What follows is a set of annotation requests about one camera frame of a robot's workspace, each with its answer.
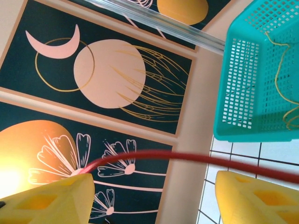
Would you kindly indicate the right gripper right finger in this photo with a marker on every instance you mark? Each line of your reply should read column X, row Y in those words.
column 252, row 203

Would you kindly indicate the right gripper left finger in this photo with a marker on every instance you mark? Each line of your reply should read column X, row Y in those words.
column 58, row 203

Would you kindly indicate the teal plastic basket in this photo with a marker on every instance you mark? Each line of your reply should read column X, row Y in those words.
column 245, row 136

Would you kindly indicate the aluminium corner post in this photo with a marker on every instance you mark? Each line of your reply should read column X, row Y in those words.
column 163, row 21

